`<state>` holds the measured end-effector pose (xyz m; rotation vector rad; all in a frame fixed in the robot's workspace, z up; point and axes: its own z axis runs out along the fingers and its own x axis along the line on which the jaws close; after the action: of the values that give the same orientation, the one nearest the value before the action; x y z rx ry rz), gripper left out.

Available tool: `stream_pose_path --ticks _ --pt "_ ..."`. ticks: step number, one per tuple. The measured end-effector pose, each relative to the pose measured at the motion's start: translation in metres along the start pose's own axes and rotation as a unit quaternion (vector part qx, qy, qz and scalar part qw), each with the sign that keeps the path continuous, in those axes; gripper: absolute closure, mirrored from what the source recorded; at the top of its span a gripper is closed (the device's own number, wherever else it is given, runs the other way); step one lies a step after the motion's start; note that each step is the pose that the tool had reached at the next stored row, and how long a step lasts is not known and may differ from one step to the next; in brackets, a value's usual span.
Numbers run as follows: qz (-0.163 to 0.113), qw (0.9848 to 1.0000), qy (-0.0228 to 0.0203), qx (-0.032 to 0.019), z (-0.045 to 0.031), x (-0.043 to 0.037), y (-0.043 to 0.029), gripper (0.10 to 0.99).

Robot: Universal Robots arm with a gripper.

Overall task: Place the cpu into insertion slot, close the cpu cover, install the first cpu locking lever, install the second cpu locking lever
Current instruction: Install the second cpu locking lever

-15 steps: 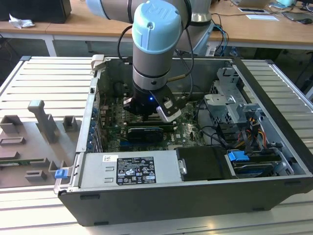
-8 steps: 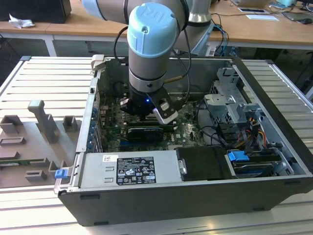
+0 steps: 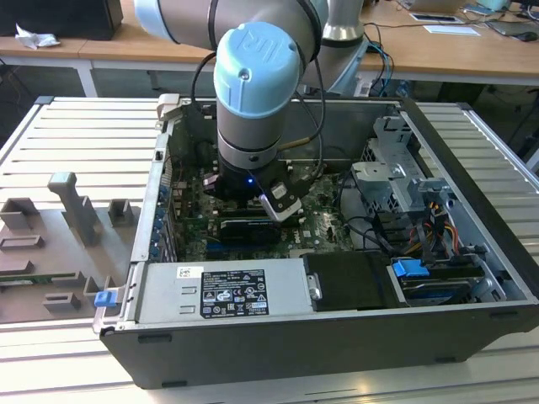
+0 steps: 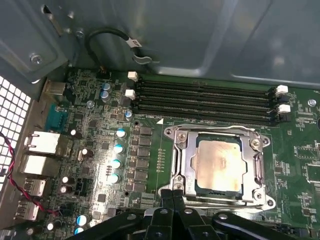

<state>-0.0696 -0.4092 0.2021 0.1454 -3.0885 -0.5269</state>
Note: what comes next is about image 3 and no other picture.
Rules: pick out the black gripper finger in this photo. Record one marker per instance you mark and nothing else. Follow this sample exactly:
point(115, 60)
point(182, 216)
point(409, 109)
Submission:
point(211, 186)

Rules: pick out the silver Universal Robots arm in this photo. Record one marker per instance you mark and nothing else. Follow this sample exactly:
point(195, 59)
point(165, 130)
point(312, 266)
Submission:
point(252, 76)

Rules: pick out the black RAM slot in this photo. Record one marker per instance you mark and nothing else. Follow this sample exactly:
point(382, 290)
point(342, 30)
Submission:
point(236, 206)
point(236, 213)
point(236, 210)
point(236, 216)

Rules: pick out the black graphics card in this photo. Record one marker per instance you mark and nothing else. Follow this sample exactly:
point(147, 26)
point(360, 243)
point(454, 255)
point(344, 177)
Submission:
point(248, 234)

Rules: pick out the green motherboard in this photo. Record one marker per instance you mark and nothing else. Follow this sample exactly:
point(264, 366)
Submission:
point(320, 227)

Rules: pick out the grey power supply unit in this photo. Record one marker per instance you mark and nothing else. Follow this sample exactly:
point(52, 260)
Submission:
point(168, 294)

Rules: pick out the metal drive cage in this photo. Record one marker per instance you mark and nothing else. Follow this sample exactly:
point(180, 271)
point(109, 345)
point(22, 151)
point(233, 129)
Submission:
point(379, 177)

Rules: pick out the black plastic shroud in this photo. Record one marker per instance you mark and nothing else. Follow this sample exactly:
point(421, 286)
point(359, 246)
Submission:
point(349, 282)

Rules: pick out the blue case latch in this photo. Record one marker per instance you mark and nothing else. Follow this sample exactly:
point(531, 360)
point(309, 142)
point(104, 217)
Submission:
point(104, 299)

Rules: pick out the wooden desk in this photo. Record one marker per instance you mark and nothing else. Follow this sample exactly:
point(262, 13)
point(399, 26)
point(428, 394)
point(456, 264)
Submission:
point(69, 49)
point(126, 46)

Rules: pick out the grey parts rack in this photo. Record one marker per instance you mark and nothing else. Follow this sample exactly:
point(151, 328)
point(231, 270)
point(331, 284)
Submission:
point(50, 252)

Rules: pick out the open black PC case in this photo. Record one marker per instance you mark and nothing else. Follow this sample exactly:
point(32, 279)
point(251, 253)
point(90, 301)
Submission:
point(295, 353)

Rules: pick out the hard disk in blue carrier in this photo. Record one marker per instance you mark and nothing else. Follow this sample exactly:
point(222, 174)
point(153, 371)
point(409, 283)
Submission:
point(410, 268)

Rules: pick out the green RAM stick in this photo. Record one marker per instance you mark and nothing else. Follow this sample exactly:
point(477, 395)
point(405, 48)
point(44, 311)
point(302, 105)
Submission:
point(38, 278)

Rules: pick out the black computer box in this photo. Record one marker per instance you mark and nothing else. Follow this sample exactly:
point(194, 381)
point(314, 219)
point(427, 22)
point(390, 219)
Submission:
point(63, 19)

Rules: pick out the crumpled white paper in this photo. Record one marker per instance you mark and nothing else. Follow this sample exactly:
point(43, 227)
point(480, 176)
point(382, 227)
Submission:
point(38, 38)

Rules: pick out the beige laptop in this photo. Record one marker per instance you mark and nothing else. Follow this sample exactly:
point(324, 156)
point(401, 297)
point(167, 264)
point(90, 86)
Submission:
point(429, 5)

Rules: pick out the white paper sheet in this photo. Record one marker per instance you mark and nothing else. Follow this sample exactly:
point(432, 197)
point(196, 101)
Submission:
point(450, 30)

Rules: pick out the turquoise desk object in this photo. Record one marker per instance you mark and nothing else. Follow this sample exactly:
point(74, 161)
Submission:
point(492, 4)

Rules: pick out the dark flat pad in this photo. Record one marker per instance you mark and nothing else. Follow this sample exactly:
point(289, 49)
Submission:
point(511, 27)

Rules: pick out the black computer mouse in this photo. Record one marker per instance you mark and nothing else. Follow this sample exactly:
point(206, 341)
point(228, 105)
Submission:
point(528, 36)

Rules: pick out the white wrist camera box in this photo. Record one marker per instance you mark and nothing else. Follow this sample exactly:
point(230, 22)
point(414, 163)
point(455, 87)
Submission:
point(282, 206)

